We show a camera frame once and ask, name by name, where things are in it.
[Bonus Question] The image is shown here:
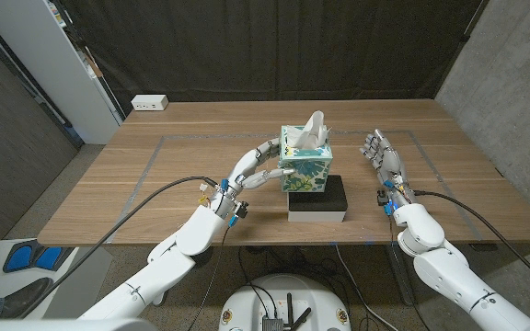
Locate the white table foot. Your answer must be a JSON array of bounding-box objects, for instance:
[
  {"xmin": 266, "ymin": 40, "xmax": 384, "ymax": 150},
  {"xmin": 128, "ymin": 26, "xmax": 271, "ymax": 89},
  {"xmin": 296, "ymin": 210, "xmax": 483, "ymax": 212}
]
[{"xmin": 152, "ymin": 287, "xmax": 170, "ymax": 308}]

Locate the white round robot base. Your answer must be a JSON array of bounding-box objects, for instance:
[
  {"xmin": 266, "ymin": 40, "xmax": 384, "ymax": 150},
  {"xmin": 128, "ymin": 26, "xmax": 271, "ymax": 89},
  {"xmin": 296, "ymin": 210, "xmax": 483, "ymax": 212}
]
[{"xmin": 217, "ymin": 274, "xmax": 352, "ymax": 331}]

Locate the white table power strip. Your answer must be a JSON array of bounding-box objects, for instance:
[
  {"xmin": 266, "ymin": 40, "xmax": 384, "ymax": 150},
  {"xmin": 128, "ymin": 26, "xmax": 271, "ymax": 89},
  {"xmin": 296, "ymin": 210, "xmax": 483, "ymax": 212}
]
[{"xmin": 130, "ymin": 94, "xmax": 170, "ymax": 112}]

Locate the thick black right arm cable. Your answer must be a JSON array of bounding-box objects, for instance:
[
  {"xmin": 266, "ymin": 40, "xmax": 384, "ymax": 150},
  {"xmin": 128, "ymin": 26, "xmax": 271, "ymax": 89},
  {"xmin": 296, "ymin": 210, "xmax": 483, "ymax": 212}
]
[{"xmin": 414, "ymin": 188, "xmax": 530, "ymax": 295}]

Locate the black and white tray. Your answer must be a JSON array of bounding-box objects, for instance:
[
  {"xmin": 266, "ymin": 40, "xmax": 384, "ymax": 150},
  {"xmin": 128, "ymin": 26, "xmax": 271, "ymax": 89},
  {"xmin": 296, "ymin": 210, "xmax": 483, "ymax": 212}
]
[{"xmin": 286, "ymin": 174, "xmax": 349, "ymax": 223}]

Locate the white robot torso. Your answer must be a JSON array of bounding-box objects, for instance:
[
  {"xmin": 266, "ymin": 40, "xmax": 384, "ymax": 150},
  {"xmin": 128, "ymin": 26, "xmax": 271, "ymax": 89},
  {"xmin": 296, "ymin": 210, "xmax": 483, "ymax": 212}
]
[{"xmin": 0, "ymin": 316, "xmax": 530, "ymax": 331}]

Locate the teal leaf print tissue box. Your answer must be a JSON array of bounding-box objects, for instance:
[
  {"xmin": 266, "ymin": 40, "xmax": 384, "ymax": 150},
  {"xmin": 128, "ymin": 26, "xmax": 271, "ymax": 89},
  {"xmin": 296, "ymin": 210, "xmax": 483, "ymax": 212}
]
[{"xmin": 278, "ymin": 125, "xmax": 334, "ymax": 193}]

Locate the black leather shoe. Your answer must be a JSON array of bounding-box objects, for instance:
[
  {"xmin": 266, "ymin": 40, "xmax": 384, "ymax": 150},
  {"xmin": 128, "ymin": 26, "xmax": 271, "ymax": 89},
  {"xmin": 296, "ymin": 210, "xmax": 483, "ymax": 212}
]
[{"xmin": 0, "ymin": 277, "xmax": 54, "ymax": 320}]

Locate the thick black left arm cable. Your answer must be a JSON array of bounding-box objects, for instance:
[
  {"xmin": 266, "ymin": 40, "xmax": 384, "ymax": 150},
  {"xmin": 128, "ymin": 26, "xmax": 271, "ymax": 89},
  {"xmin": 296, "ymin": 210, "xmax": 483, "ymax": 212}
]
[{"xmin": 16, "ymin": 176, "xmax": 223, "ymax": 320}]

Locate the white floor board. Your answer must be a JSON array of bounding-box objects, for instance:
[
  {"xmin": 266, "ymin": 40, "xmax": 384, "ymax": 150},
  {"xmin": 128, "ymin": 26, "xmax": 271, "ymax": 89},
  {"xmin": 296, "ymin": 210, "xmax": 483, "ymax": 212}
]
[{"xmin": 0, "ymin": 237, "xmax": 114, "ymax": 321}]

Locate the white cabinet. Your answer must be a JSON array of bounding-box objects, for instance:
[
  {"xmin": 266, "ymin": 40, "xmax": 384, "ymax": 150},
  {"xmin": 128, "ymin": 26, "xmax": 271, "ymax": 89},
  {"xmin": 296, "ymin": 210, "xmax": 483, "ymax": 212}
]
[{"xmin": 0, "ymin": 0, "xmax": 126, "ymax": 146}]

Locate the white tissue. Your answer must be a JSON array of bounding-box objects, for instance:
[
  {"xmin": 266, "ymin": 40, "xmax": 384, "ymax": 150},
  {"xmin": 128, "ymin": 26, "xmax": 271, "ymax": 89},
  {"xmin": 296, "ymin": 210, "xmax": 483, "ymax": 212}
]
[{"xmin": 286, "ymin": 109, "xmax": 331, "ymax": 151}]

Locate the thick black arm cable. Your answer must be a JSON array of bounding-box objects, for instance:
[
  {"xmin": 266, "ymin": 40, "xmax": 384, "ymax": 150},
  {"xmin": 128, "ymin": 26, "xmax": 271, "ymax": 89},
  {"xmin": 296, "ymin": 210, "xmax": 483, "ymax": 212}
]
[
  {"xmin": 16, "ymin": 176, "xmax": 223, "ymax": 320},
  {"xmin": 414, "ymin": 188, "xmax": 530, "ymax": 295}
]

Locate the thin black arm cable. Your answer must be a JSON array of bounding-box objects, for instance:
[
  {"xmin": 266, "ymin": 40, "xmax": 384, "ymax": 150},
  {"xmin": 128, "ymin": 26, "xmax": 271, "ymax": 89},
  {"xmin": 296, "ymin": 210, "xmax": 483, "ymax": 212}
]
[
  {"xmin": 386, "ymin": 215, "xmax": 448, "ymax": 331},
  {"xmin": 186, "ymin": 224, "xmax": 233, "ymax": 331}
]

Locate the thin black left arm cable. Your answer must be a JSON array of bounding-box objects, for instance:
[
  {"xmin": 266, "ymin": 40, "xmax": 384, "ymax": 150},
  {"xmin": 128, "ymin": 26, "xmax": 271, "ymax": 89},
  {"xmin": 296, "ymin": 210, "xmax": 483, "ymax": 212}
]
[{"xmin": 186, "ymin": 224, "xmax": 233, "ymax": 331}]

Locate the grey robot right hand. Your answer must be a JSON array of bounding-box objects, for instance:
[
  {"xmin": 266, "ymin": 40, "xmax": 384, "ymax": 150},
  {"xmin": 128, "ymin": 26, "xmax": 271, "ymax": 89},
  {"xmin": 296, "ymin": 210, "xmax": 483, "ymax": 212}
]
[{"xmin": 359, "ymin": 128, "xmax": 417, "ymax": 207}]

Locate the black fabric curtain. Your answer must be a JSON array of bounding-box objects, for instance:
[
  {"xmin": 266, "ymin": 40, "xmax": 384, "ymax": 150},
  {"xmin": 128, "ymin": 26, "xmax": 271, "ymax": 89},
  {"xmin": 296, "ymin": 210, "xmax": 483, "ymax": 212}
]
[{"xmin": 60, "ymin": 0, "xmax": 485, "ymax": 116}]

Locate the black router with antennas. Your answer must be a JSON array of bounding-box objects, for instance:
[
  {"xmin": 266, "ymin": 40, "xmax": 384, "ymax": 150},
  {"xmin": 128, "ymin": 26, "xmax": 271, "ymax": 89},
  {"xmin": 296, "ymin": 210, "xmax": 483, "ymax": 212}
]
[{"xmin": 261, "ymin": 292, "xmax": 313, "ymax": 331}]

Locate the grey table leg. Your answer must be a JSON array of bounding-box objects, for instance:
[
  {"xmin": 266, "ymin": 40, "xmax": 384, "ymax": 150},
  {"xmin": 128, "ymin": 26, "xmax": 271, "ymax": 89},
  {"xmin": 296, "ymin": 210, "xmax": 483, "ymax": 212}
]
[{"xmin": 384, "ymin": 243, "xmax": 416, "ymax": 307}]

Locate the brown paper tag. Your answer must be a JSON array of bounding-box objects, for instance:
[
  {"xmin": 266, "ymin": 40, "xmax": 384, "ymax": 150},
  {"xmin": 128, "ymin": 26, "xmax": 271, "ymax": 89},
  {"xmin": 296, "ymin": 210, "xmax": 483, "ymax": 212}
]
[{"xmin": 85, "ymin": 53, "xmax": 104, "ymax": 78}]

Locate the blue and black foot pedal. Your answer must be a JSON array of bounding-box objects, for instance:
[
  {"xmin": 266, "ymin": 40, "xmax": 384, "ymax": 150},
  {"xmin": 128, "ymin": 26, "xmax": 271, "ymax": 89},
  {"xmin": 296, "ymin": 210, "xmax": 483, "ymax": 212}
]
[{"xmin": 2, "ymin": 238, "xmax": 63, "ymax": 274}]

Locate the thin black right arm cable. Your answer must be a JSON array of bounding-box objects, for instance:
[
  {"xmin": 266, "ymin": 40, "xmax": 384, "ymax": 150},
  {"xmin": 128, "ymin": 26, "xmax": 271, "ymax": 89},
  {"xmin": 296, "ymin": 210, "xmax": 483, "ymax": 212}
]
[{"xmin": 386, "ymin": 215, "xmax": 448, "ymax": 331}]

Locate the white floor cable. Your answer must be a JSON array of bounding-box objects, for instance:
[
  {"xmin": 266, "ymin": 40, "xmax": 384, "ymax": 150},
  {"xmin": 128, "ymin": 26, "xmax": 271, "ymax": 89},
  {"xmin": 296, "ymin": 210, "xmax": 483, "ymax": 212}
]
[{"xmin": 335, "ymin": 243, "xmax": 399, "ymax": 331}]

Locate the black floor cable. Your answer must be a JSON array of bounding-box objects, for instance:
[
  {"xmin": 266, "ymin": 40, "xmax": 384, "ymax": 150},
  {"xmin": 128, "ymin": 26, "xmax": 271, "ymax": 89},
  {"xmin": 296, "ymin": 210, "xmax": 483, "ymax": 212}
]
[{"xmin": 237, "ymin": 245, "xmax": 279, "ymax": 318}]

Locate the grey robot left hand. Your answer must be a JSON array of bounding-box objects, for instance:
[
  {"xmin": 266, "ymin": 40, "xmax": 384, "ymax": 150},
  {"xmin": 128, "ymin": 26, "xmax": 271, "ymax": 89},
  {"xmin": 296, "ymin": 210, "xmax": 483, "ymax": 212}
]
[{"xmin": 212, "ymin": 137, "xmax": 297, "ymax": 218}]

